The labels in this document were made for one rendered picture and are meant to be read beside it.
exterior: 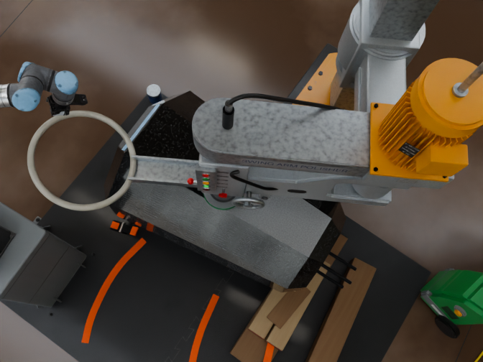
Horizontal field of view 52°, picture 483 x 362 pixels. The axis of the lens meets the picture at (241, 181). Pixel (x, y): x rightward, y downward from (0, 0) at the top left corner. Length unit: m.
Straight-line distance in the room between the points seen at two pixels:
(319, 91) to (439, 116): 1.57
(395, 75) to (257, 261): 1.18
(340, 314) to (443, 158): 1.92
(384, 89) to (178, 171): 1.02
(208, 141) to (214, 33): 2.36
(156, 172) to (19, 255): 0.82
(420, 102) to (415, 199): 2.31
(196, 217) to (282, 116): 1.03
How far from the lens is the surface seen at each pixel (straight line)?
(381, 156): 1.85
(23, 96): 2.04
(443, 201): 3.89
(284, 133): 1.82
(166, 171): 2.45
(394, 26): 2.26
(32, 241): 2.75
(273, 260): 2.67
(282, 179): 2.08
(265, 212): 2.62
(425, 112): 1.53
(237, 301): 3.40
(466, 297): 3.25
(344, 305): 3.38
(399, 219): 3.72
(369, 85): 2.24
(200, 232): 2.73
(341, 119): 1.88
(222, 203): 2.57
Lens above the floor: 3.40
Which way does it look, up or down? 73 degrees down
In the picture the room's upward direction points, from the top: 10 degrees clockwise
